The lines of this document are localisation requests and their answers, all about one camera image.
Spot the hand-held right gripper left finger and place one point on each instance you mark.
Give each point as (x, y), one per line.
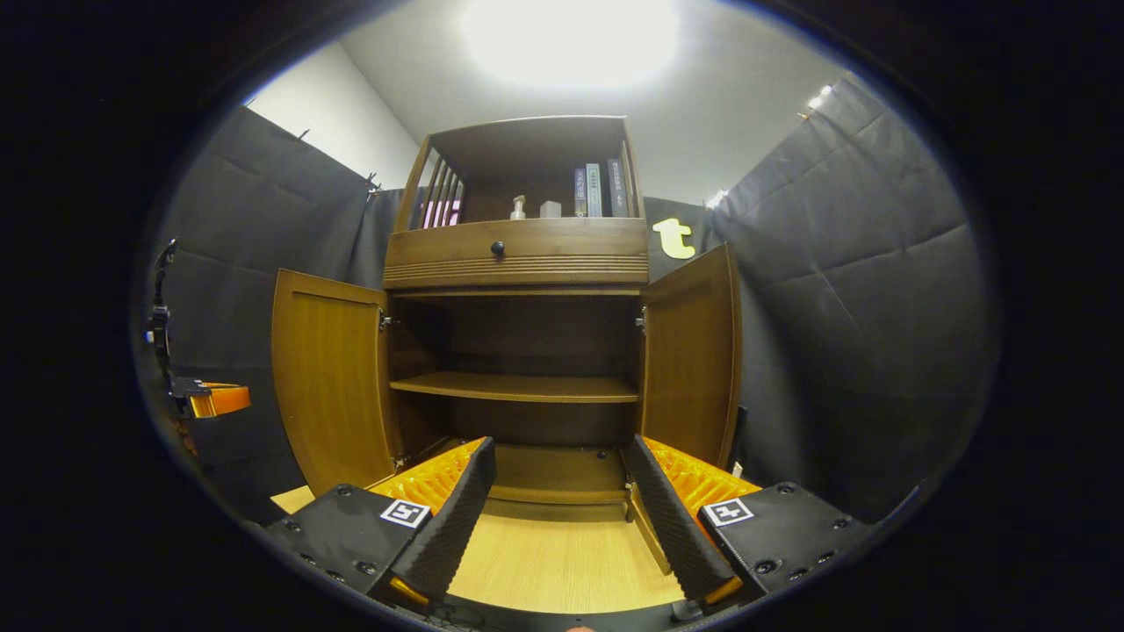
(452, 527)

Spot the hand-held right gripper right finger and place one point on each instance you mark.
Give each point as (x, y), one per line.
(672, 527)

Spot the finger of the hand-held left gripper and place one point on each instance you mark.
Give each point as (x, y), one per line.
(224, 399)

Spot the wooden shoe cabinet door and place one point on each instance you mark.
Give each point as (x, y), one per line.
(694, 351)
(329, 377)

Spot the wooden double-door shoe cabinet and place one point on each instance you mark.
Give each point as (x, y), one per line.
(527, 145)

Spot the metal door hinge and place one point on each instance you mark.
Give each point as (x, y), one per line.
(387, 320)
(640, 320)

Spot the wooden inner shelf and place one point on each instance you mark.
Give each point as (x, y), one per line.
(518, 386)

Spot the metal cloth clip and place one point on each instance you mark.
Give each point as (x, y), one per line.
(372, 183)

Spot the wooden drawer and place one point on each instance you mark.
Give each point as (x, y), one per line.
(580, 241)

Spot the small pump bottle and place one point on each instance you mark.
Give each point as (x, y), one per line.
(518, 209)

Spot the small white box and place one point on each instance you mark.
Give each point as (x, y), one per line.
(550, 210)

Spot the dark grey book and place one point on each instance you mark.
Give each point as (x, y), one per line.
(617, 189)

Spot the light grey book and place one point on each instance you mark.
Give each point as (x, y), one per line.
(594, 191)

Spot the dark blue book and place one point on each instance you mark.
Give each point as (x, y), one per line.
(580, 193)

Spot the small ceiling light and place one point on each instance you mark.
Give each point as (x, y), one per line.
(821, 95)

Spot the large ceiling light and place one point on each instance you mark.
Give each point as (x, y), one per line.
(571, 39)

